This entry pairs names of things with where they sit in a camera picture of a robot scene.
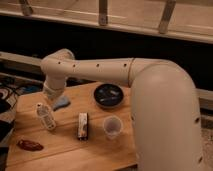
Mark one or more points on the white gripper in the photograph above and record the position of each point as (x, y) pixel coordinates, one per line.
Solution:
(52, 96)

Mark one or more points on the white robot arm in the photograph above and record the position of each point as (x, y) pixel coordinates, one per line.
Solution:
(165, 108)

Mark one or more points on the blue sponge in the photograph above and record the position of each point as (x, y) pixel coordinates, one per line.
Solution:
(63, 101)

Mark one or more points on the black rectangular candy bar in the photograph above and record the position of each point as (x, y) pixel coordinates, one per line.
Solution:
(83, 126)

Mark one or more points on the black round bowl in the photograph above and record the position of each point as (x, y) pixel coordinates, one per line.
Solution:
(108, 95)

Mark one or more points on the wooden table board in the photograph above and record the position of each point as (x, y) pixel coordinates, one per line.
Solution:
(62, 150)

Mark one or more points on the dark red chip bag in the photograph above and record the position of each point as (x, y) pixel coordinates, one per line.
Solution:
(29, 145)

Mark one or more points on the clear plastic cup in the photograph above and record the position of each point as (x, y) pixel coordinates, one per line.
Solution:
(112, 126)

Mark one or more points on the left metal railing post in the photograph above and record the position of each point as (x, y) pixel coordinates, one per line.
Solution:
(26, 8)

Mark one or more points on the metal railing post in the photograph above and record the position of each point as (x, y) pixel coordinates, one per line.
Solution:
(166, 16)
(103, 12)
(26, 8)

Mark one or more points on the middle metal railing post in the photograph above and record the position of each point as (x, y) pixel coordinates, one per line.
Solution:
(103, 12)

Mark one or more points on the right metal railing post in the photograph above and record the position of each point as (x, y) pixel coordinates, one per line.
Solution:
(166, 16)

